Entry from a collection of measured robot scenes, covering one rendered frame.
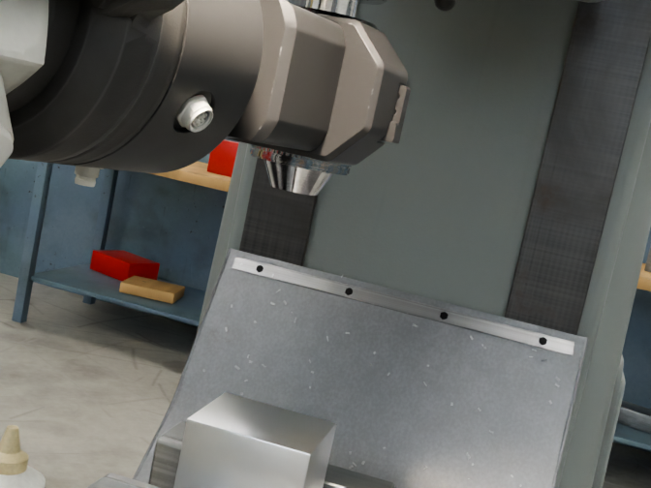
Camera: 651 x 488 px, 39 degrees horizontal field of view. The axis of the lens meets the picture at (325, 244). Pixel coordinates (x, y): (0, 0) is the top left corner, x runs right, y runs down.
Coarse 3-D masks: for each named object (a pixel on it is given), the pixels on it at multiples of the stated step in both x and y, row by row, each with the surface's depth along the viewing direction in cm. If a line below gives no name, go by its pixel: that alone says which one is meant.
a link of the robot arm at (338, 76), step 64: (192, 0) 27; (256, 0) 30; (192, 64) 28; (256, 64) 30; (320, 64) 34; (384, 64) 35; (192, 128) 29; (256, 128) 33; (320, 128) 35; (384, 128) 36
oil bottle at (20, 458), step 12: (12, 432) 46; (0, 444) 46; (12, 444) 46; (0, 456) 46; (12, 456) 46; (24, 456) 46; (0, 468) 45; (12, 468) 46; (24, 468) 46; (0, 480) 45; (12, 480) 45; (24, 480) 46; (36, 480) 46
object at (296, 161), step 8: (256, 152) 41; (264, 152) 41; (272, 152) 41; (280, 152) 41; (272, 160) 41; (280, 160) 41; (288, 160) 40; (296, 160) 40; (304, 160) 40; (312, 160) 40; (312, 168) 41; (320, 168) 41; (328, 168) 41; (336, 168) 41; (344, 168) 42
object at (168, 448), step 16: (176, 432) 50; (160, 448) 48; (176, 448) 48; (160, 464) 48; (176, 464) 48; (160, 480) 49; (336, 480) 48; (352, 480) 48; (368, 480) 49; (384, 480) 49
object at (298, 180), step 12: (276, 168) 42; (288, 168) 41; (300, 168) 41; (276, 180) 42; (288, 180) 42; (300, 180) 42; (312, 180) 42; (324, 180) 42; (300, 192) 42; (312, 192) 42
